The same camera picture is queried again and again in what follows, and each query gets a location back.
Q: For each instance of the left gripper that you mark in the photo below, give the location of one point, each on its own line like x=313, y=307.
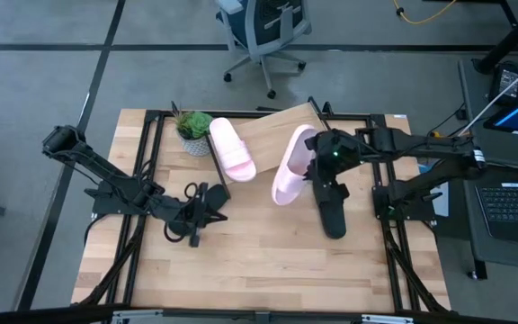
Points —
x=182, y=211

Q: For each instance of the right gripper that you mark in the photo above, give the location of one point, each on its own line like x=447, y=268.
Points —
x=335, y=153

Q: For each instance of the pink slide sandal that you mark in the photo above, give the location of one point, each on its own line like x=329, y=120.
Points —
x=288, y=180
x=234, y=153

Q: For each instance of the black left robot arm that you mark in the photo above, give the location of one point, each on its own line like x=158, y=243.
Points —
x=101, y=168

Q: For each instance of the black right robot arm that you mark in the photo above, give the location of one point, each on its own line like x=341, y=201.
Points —
x=421, y=146

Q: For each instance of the wooden shelf black metal legs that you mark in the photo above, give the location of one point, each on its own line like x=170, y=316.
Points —
x=268, y=135

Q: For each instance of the potted succulent white pot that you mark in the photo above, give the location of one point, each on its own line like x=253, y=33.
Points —
x=194, y=130

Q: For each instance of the grey office chair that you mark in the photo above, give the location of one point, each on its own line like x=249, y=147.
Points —
x=263, y=27

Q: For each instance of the dark grey side desk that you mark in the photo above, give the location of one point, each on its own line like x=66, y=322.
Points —
x=488, y=252

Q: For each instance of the black laptop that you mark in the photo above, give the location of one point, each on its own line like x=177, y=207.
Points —
x=515, y=211

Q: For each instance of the black power adapter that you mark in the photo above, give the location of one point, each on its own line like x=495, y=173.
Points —
x=507, y=81

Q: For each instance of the black desk leg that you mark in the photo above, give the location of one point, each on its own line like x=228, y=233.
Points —
x=511, y=40

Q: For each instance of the black metal table frame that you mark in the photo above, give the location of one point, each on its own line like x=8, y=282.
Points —
x=378, y=216

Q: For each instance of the aluminium camera mount rail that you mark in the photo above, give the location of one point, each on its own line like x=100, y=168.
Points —
x=259, y=315

